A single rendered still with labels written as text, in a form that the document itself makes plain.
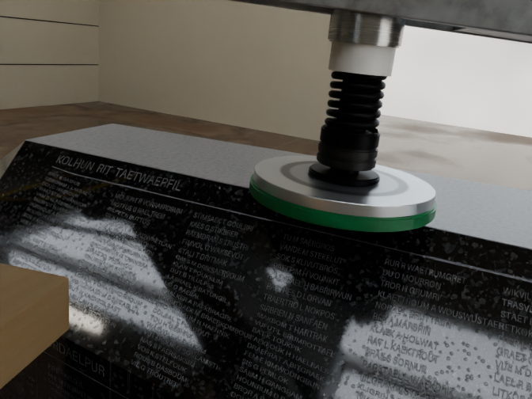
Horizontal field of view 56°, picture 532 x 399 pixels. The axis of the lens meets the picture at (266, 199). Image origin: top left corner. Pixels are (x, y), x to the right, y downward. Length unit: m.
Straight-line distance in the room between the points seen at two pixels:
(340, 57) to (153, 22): 6.38
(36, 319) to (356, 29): 0.40
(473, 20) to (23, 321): 0.46
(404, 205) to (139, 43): 6.60
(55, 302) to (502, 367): 0.43
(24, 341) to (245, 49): 5.89
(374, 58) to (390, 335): 0.30
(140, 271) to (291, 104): 5.38
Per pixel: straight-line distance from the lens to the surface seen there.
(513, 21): 0.55
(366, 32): 0.55
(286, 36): 6.00
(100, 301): 0.68
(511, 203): 0.83
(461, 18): 0.54
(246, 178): 0.73
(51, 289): 0.44
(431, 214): 0.57
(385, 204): 0.52
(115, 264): 0.70
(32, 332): 0.43
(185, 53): 6.63
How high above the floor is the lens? 1.03
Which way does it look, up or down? 17 degrees down
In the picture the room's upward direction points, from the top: 6 degrees clockwise
